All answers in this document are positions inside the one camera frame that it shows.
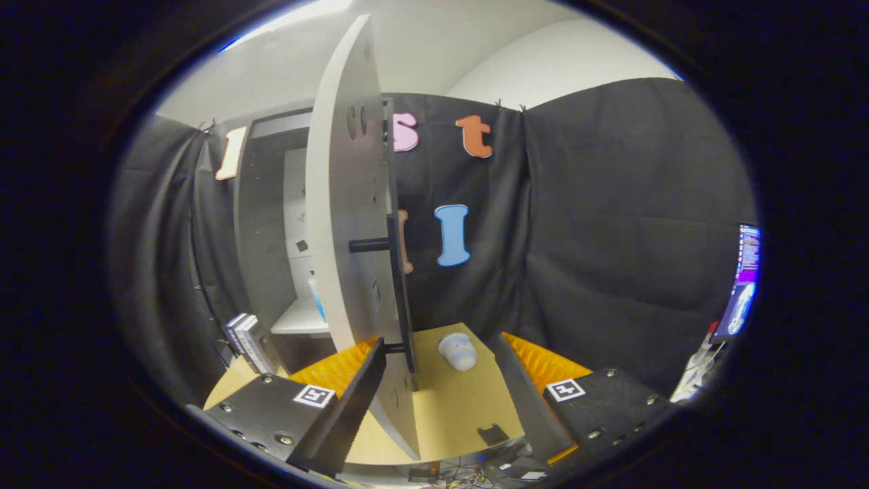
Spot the tangle of cables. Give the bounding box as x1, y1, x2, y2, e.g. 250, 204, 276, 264
407, 456, 551, 486

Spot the grey cover book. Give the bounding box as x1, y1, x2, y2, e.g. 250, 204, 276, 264
239, 314, 279, 374

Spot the white and blue tube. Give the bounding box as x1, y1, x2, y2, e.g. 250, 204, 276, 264
308, 272, 327, 322

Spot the dark blue book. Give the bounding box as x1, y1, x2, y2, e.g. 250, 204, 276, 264
223, 316, 248, 361

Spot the dark grey cabinet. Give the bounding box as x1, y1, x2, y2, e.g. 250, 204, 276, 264
234, 111, 340, 378

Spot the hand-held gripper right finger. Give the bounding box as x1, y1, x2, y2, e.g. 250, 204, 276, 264
490, 331, 680, 469

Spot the white cabinet door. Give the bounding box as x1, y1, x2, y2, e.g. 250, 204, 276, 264
306, 15, 423, 461

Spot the white rounded toy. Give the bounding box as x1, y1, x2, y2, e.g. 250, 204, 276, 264
438, 332, 478, 372

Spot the black door handle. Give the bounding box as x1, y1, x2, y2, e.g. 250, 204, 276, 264
350, 216, 416, 374

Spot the white spine book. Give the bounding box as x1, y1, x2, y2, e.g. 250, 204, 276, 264
231, 314, 262, 371

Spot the black backdrop cloth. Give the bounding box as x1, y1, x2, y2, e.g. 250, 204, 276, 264
109, 78, 758, 408

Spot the computer monitor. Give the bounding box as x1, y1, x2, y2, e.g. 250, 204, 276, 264
713, 223, 761, 340

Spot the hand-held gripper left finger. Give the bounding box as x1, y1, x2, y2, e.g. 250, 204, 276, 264
185, 338, 388, 477

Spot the pale cabinet shelf board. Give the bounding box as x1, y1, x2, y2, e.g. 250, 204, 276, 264
272, 299, 331, 337

